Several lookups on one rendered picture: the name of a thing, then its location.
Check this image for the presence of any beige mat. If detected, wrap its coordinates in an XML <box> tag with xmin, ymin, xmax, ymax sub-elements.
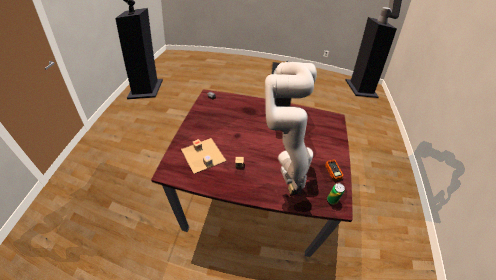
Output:
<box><xmin>181</xmin><ymin>138</ymin><xmax>226</xmax><ymax>174</ymax></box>

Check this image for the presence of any green drink can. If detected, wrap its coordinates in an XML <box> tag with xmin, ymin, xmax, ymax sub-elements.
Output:
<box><xmin>327</xmin><ymin>183</ymin><xmax>345</xmax><ymax>204</ymax></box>

